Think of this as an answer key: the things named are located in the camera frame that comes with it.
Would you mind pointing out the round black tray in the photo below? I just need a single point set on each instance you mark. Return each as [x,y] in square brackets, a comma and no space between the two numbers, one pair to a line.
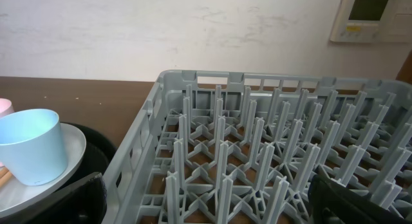
[98,154]

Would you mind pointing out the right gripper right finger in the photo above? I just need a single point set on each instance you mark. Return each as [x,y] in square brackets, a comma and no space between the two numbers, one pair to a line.
[333,203]

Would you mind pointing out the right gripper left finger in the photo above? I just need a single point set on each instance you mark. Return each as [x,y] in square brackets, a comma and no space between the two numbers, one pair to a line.
[83,201]

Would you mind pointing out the pink cup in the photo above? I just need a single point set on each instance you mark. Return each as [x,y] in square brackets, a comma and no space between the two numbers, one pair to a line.
[6,107]

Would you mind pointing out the grey dishwasher rack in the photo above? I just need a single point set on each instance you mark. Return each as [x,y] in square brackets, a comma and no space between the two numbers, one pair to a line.
[221,147]

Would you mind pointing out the wall control panel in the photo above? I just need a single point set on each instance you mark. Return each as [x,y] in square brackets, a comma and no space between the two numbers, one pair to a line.
[369,21]

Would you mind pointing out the grey plate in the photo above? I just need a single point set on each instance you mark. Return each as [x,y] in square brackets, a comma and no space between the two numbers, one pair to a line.
[16,196]

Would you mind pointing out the blue cup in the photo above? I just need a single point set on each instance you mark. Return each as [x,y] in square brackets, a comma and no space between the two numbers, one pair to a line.
[32,146]

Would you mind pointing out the wooden chopstick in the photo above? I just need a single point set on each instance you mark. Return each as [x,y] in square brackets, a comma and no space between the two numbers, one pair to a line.
[3,172]
[5,178]

